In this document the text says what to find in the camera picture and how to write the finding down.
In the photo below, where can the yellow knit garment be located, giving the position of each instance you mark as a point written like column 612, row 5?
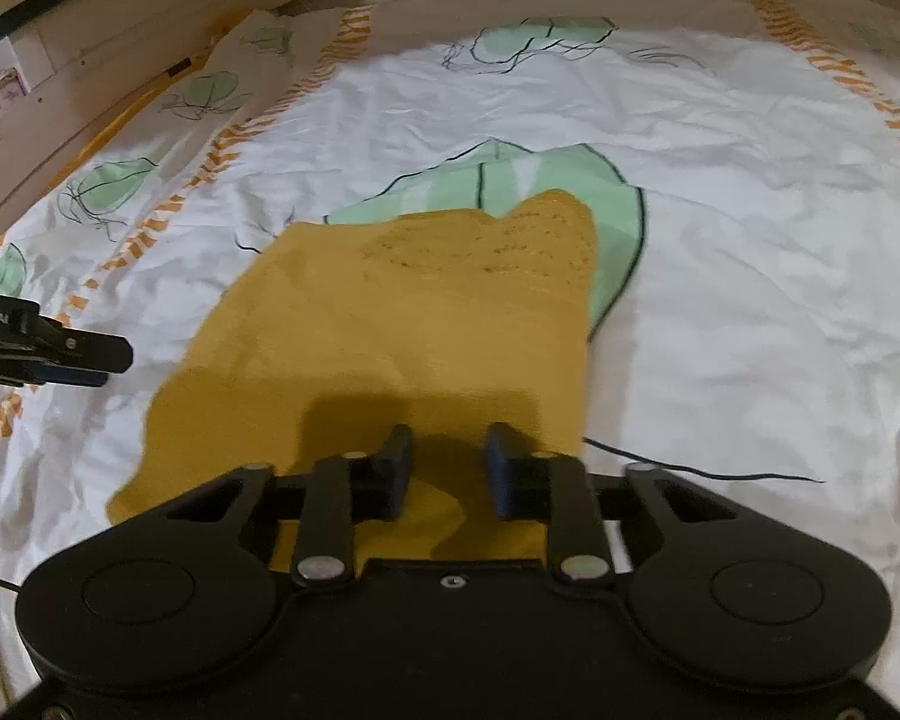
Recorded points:
column 390, row 337

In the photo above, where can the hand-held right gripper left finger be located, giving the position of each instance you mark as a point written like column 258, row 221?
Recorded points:
column 397, row 472

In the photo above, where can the white leaf-print duvet cover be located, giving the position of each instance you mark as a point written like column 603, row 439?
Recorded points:
column 720, row 277

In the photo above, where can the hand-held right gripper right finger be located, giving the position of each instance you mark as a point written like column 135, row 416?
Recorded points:
column 501, row 472

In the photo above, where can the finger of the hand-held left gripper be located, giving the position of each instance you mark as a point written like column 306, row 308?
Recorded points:
column 64, row 377
column 90, row 349

